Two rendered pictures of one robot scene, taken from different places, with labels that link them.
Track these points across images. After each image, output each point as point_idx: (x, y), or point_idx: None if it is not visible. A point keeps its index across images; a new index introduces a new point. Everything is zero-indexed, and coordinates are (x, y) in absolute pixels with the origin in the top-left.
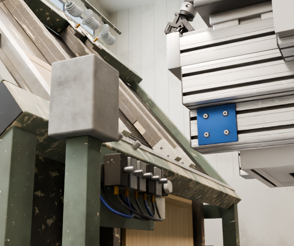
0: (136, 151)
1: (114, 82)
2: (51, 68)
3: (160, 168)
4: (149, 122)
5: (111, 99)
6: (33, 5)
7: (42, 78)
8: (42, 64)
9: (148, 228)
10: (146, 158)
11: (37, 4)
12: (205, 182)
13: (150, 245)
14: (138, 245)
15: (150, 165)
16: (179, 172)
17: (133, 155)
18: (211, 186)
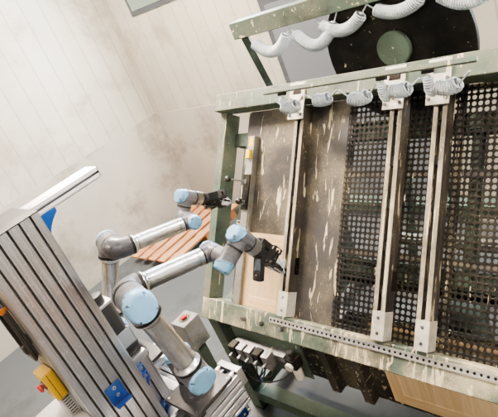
0: (280, 333)
1: (183, 332)
2: (277, 240)
3: (286, 353)
4: (379, 281)
5: (185, 337)
6: (342, 97)
7: (240, 274)
8: (268, 241)
9: (306, 376)
10: (289, 339)
11: (343, 95)
12: (435, 379)
13: None
14: None
15: (253, 354)
16: (349, 357)
17: (271, 337)
18: (446, 388)
